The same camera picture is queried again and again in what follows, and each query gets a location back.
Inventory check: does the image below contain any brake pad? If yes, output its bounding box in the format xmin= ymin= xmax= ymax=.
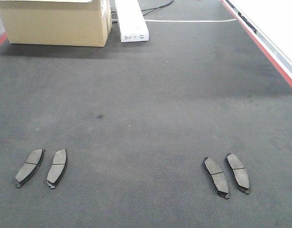
xmin=15 ymin=148 xmax=45 ymax=188
xmin=203 ymin=157 xmax=229 ymax=199
xmin=47 ymin=149 xmax=67 ymax=189
xmin=225 ymin=153 xmax=250 ymax=194

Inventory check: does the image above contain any white table edge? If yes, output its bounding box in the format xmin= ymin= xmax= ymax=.
xmin=222 ymin=0 xmax=292 ymax=88

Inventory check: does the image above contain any cardboard box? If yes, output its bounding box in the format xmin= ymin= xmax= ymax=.
xmin=0 ymin=0 xmax=112 ymax=47

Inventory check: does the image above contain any long white box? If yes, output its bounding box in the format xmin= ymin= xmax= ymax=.
xmin=115 ymin=0 xmax=149 ymax=43

